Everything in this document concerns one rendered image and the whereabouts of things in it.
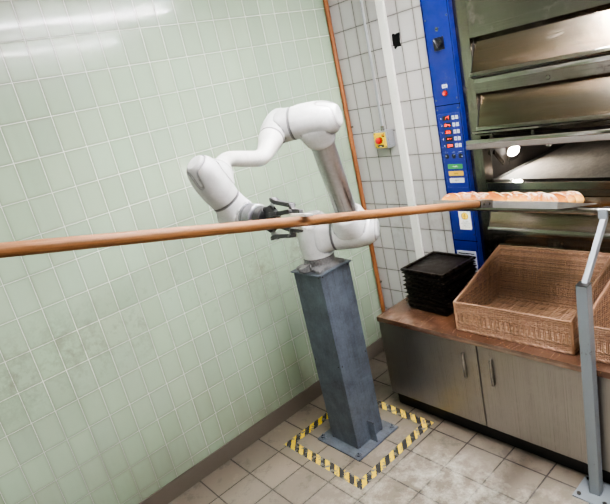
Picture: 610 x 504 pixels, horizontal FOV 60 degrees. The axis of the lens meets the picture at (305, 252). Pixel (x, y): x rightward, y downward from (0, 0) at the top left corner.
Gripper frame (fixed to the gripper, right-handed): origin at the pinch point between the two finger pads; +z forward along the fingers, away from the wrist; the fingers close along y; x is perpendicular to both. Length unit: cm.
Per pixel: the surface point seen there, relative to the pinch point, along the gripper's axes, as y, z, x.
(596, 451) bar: 99, 40, -117
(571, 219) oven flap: 11, 9, -156
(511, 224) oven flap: 14, -20, -156
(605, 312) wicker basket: 47, 33, -137
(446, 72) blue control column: -62, -46, -135
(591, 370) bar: 63, 39, -108
